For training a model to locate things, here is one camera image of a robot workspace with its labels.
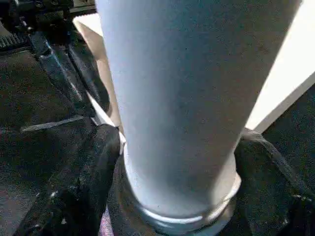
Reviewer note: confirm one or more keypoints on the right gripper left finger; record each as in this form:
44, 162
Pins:
83, 186

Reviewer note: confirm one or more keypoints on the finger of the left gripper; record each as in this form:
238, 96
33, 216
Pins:
88, 78
61, 81

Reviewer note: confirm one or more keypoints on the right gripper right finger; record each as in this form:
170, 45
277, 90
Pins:
273, 191

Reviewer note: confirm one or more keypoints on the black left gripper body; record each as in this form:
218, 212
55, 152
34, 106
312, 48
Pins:
29, 19

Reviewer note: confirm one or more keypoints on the white plastic table leg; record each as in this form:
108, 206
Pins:
184, 98

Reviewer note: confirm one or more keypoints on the white plastic table top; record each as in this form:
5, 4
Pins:
283, 73

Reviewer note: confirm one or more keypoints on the black work mat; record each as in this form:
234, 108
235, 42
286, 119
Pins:
24, 98

